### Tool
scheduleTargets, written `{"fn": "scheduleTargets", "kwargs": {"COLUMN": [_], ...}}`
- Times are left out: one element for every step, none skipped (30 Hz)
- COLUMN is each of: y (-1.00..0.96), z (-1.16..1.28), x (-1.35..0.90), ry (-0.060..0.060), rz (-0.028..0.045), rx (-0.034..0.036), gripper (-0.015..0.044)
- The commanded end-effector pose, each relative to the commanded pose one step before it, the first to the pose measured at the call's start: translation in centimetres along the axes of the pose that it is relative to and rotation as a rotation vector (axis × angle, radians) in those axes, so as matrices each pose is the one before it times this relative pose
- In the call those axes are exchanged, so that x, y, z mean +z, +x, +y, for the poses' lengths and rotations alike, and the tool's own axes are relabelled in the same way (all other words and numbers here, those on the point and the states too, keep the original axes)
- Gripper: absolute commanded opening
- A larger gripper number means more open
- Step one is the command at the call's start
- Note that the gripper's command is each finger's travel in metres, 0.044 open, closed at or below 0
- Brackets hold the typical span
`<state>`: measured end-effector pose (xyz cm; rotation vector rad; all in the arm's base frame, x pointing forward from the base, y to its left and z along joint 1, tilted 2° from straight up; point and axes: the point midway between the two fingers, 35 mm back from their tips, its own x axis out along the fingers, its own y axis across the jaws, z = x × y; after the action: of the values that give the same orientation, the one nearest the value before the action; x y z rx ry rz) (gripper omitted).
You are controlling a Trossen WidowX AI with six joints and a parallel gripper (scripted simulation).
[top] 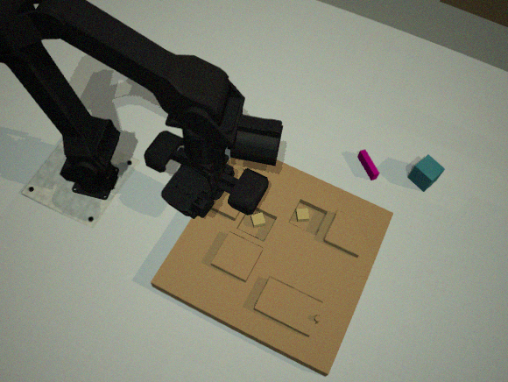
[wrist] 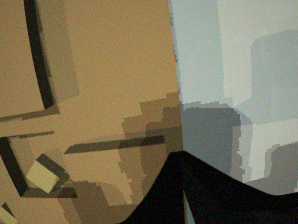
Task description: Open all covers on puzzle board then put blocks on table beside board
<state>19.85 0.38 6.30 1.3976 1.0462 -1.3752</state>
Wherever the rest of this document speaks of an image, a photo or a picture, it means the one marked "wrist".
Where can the tan square board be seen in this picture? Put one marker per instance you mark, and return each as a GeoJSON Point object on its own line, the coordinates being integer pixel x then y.
{"type": "Point", "coordinates": [92, 84]}

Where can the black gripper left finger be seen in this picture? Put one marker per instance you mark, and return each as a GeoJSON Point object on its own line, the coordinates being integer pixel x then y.
{"type": "Point", "coordinates": [164, 203]}

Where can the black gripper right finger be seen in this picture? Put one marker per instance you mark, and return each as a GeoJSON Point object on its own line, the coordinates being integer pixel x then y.
{"type": "Point", "coordinates": [215, 198]}

